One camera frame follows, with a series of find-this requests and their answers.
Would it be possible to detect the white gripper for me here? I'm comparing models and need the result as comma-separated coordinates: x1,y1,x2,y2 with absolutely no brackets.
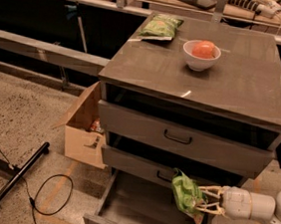
195,185,252,220

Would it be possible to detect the green rice chip bag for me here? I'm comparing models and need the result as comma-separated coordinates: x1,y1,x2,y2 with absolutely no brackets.
171,168,208,224

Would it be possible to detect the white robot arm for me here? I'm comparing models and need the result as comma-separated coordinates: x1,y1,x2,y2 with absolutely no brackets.
194,185,281,224

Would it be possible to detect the top grey drawer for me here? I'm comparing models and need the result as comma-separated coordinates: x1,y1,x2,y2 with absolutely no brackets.
98,100,273,179

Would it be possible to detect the grey drawer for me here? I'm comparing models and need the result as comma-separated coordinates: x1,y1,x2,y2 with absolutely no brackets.
96,143,248,212
83,171,211,224
98,100,273,179

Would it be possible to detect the middle grey drawer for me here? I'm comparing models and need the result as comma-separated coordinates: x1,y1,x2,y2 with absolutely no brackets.
96,143,248,212

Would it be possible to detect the bottom grey drawer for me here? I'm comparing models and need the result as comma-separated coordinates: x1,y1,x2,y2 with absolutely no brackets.
83,171,211,224

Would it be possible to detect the grey drawer cabinet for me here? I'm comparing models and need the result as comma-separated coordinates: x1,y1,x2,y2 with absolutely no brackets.
86,6,281,217

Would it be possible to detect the green chip bag on counter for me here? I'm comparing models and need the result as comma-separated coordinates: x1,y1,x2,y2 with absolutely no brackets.
139,14,183,41

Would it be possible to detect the white bowl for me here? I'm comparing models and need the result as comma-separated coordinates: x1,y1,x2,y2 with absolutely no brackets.
183,40,221,72

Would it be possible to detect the snack packet in box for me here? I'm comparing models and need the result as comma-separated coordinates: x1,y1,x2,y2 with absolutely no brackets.
90,118,105,134

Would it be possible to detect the cardboard box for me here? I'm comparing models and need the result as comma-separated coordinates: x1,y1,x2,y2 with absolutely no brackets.
53,83,106,169

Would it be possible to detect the orange round fruit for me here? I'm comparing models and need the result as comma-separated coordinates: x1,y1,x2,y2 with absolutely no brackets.
191,41,214,60

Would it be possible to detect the white power strip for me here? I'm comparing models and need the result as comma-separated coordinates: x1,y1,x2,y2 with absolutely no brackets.
227,0,281,19

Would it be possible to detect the black stand leg bar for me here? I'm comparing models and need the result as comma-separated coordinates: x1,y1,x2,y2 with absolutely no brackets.
0,142,50,201

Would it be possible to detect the black cable on floor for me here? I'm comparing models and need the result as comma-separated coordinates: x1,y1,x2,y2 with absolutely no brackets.
0,123,80,224

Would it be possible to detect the grey metal rail beam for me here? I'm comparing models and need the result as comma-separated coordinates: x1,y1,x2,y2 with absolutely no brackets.
0,30,109,77

